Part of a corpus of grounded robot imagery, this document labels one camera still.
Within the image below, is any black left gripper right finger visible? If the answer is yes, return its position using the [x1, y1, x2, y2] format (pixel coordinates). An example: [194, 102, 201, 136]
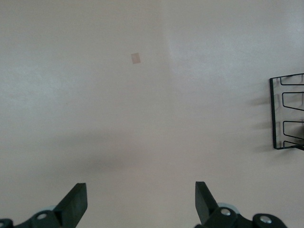
[194, 181, 253, 228]

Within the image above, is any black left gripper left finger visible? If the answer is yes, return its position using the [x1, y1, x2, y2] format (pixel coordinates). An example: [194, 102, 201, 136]
[13, 182, 88, 228]

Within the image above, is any black wire cup holder rack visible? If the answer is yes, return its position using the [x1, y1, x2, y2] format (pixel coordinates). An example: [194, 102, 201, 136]
[269, 73, 304, 151]

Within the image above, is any small square tape marker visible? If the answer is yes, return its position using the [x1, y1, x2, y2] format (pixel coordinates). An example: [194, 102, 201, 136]
[130, 52, 142, 65]

